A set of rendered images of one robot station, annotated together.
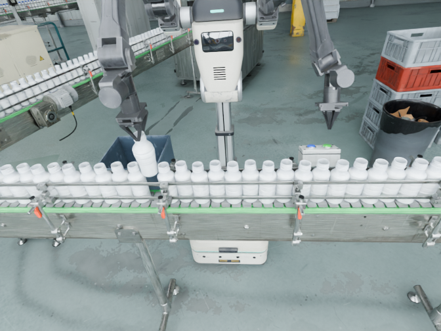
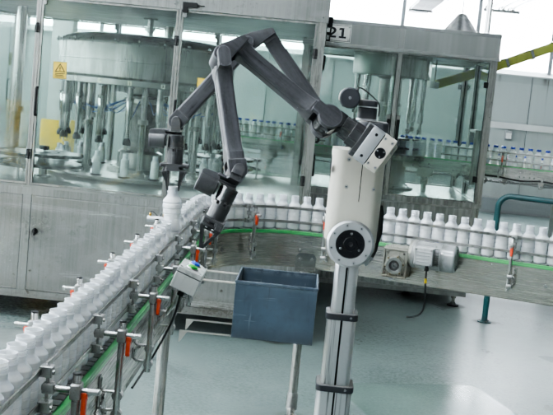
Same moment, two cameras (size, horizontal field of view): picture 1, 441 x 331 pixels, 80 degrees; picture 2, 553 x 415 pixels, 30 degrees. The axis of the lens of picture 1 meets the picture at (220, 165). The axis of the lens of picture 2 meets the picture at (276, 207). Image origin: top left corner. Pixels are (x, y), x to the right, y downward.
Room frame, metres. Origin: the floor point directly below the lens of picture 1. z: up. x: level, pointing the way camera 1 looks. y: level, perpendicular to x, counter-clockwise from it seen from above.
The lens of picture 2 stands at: (0.81, -3.50, 1.66)
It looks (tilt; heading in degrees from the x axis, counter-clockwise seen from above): 6 degrees down; 85
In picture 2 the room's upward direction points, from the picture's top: 6 degrees clockwise
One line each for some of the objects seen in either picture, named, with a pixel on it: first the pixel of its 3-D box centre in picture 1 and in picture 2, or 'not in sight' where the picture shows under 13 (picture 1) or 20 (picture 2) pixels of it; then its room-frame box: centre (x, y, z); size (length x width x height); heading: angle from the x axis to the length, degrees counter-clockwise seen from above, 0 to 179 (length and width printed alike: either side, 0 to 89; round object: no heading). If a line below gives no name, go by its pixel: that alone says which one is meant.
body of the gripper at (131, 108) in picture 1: (129, 104); (174, 158); (0.74, 0.25, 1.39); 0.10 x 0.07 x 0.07; 173
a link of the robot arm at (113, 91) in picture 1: (115, 77); (165, 132); (0.70, 0.25, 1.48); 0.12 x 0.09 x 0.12; 174
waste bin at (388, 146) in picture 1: (400, 142); not in sight; (1.94, -1.64, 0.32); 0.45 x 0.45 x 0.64
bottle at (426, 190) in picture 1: (429, 179); (118, 290); (0.63, -0.69, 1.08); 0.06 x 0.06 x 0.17
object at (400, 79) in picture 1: (419, 70); not in sight; (2.45, -1.97, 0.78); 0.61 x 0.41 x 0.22; 90
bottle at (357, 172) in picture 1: (355, 180); (133, 275); (0.66, -0.46, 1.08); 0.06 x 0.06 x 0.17
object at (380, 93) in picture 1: (410, 92); not in sight; (2.44, -1.96, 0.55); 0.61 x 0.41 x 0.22; 90
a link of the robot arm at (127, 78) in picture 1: (123, 85); (174, 141); (0.73, 0.25, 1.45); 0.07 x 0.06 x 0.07; 174
